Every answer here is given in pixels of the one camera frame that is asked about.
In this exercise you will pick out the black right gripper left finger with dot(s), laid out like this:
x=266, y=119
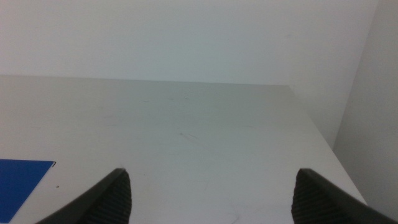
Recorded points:
x=105, y=202

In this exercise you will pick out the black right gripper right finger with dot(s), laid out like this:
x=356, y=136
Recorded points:
x=317, y=202

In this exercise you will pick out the blue rectangular mat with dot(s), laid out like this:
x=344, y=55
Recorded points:
x=18, y=183

